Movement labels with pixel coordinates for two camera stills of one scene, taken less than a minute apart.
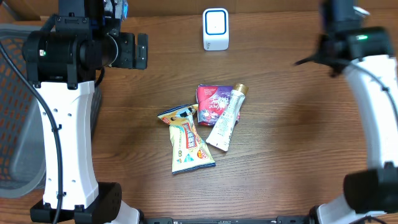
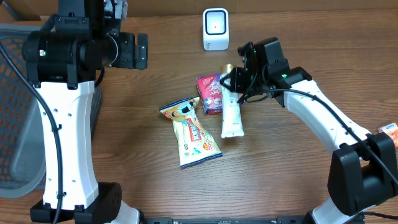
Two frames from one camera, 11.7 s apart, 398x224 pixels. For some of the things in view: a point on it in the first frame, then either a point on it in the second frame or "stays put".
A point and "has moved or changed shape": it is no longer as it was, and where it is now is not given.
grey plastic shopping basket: x=23 y=141 stays put
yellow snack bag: x=188 y=151 has moved or changed shape
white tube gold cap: x=219 y=137 has moved or changed shape
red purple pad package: x=212 y=101 has moved or changed shape
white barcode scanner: x=216 y=28 stays put
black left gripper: x=129 y=60 stays put
